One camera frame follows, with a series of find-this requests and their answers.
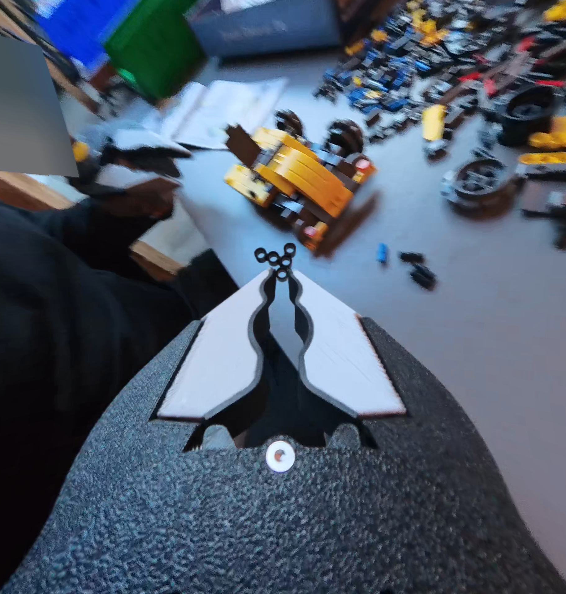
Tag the green storage bin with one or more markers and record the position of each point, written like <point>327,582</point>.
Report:
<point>153,51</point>

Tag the grey desk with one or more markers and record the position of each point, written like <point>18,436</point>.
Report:
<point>450,371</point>

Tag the yellow toy brick car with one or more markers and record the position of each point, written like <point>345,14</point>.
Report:
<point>301,181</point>

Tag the yellow curved panel brick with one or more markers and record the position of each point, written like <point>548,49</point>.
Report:
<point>434,123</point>

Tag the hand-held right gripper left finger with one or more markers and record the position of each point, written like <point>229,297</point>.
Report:
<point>213,366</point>

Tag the person's left forearm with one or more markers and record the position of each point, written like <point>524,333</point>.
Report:
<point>55,241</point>

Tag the black triangular holed connector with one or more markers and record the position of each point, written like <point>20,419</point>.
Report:
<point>278,264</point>

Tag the person's dark trousers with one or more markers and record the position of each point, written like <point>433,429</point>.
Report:
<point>41,394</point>

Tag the pile of small brick parts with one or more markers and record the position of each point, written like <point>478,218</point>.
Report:
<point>426,51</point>

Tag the grey black panel brick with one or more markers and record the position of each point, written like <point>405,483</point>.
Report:
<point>552,209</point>

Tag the black connector pin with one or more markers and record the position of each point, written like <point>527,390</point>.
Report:
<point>423,276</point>
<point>411,256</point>

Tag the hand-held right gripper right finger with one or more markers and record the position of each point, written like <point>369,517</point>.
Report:
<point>348,366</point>

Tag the blue storage bin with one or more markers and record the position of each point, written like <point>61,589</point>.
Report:
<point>78,28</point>

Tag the black toy tyre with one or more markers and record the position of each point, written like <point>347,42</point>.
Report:
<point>529,111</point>

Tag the instruction booklet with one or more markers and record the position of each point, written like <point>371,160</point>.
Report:
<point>227,111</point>

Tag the blue connector pin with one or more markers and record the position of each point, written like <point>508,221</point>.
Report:
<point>383,254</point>

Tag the grey toothed wheel hub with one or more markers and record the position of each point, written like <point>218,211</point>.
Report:
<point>480,183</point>

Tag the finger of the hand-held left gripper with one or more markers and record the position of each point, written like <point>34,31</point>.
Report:
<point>148,141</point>
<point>134,178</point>

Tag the blue cardboard kit box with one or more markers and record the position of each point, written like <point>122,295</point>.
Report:
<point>264,28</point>

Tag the person's left hand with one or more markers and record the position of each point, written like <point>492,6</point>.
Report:
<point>143,202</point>

